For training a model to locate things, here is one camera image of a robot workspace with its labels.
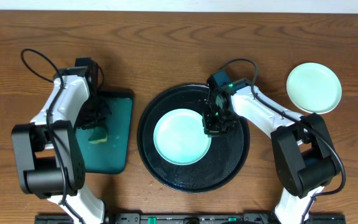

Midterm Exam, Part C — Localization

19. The rectangular black water tray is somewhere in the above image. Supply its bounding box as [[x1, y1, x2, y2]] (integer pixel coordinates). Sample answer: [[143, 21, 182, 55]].
[[76, 91, 133, 174]]

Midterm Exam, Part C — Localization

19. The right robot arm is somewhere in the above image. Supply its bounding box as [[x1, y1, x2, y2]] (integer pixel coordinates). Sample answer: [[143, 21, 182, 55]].
[[203, 75, 346, 223]]

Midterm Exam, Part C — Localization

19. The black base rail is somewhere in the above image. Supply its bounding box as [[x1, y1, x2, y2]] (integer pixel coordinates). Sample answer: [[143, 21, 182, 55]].
[[34, 212, 347, 224]]

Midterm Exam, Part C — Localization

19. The round black tray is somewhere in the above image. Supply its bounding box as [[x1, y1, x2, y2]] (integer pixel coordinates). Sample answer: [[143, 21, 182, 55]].
[[137, 84, 250, 193]]

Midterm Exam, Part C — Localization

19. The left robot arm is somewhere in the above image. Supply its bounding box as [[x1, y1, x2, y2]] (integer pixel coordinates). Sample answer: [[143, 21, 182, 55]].
[[11, 65, 111, 223]]

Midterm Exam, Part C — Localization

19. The green yellow sponge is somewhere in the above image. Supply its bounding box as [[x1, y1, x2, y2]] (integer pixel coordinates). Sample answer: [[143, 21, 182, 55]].
[[88, 126, 108, 144]]

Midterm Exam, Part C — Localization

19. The mint plate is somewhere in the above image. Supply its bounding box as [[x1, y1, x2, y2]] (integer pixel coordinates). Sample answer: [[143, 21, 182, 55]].
[[153, 108, 212, 166], [286, 62, 342, 114]]

